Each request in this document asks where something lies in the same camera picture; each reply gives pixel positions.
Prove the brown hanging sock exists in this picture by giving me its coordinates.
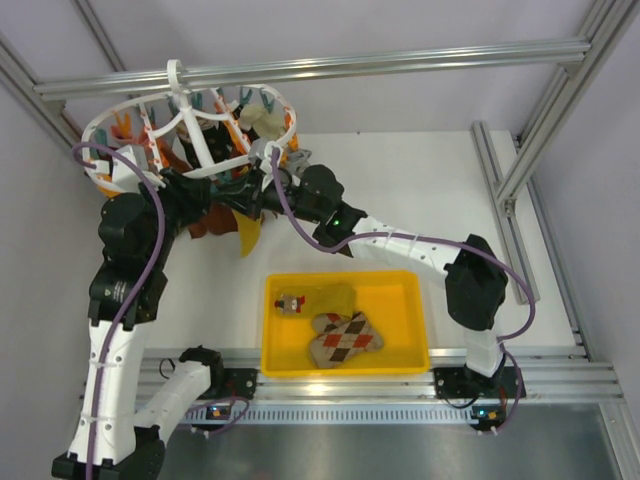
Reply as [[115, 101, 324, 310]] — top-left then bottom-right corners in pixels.
[[164, 149, 251, 241]]

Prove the aluminium top crossbar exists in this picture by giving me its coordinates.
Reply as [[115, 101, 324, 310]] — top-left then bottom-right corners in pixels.
[[34, 37, 591, 100]]

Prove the grey sock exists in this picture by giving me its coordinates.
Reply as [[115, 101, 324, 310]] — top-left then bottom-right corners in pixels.
[[281, 148, 312, 178]]

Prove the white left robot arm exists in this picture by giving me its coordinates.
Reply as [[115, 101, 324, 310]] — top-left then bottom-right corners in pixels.
[[51, 169, 226, 479]]

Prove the mustard yellow sock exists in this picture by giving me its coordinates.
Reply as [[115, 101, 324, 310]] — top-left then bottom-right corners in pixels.
[[233, 212, 264, 258]]

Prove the aluminium right frame post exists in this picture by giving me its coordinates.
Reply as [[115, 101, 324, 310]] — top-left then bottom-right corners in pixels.
[[494, 0, 639, 217]]

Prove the black striped hanging sock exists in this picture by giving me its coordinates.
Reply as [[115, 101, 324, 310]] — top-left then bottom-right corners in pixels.
[[177, 119, 234, 168]]

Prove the argyle beige sock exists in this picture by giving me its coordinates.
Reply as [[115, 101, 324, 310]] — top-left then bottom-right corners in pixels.
[[309, 312, 384, 369]]

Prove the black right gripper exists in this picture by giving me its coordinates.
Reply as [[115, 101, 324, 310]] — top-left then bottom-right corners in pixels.
[[212, 167, 324, 226]]

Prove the yellow plastic bin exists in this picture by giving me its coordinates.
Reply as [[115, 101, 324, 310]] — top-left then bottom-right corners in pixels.
[[261, 271, 430, 378]]

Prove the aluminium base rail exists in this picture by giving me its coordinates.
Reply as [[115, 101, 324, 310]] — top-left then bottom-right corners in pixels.
[[79, 347, 625, 406]]

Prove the cream hanging sock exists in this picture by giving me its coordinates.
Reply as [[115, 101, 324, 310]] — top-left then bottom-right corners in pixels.
[[238, 103, 286, 141]]

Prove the mustard sock with reindeer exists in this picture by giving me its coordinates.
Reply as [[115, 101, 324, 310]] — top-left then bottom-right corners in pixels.
[[273, 283, 356, 317]]

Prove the white round sock hanger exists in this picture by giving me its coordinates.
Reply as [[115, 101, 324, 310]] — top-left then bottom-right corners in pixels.
[[75, 84, 302, 195]]

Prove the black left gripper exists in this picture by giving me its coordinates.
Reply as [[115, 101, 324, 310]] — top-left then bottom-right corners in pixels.
[[130, 165, 212, 265]]

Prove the pink hanging sock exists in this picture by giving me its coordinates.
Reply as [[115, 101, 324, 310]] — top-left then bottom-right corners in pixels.
[[110, 125, 150, 152]]

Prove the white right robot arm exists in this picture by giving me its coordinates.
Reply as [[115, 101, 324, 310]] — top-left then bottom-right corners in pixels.
[[212, 165, 508, 398]]

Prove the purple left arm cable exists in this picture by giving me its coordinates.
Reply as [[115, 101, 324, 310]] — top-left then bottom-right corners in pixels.
[[72, 142, 167, 480]]

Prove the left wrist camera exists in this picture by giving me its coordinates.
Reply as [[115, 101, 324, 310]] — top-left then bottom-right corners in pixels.
[[109, 145, 149, 184]]

